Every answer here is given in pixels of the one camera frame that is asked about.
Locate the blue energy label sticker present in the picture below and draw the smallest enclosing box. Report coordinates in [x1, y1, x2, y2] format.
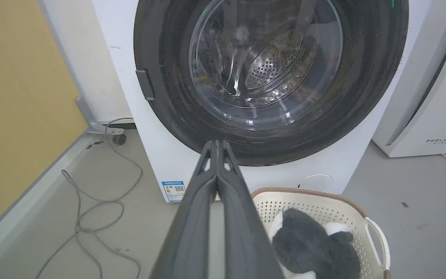
[161, 181, 186, 203]

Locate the round black washing machine door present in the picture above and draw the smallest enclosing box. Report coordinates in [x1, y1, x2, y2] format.
[133, 0, 409, 167]

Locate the grey and white plush toy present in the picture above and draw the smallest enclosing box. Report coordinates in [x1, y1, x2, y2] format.
[268, 208, 361, 279]

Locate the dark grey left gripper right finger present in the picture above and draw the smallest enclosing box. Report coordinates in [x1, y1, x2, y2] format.
[217, 140, 284, 279]

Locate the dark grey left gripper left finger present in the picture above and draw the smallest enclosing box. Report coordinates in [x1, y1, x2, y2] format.
[149, 140, 219, 279]

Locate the cream perforated laundry basket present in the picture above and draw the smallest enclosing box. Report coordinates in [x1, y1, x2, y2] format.
[251, 188, 391, 279]

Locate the white Feelbird appliance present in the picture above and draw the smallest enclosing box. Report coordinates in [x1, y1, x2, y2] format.
[372, 0, 446, 158]

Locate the grey power cable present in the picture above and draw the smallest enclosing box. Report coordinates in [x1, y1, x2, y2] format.
[34, 117, 143, 279]

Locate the grey wheeled partition foot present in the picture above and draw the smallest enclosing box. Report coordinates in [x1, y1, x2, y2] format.
[76, 96, 137, 146]

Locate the white front-load washing machine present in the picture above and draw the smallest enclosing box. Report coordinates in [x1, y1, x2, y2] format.
[90, 0, 434, 203]

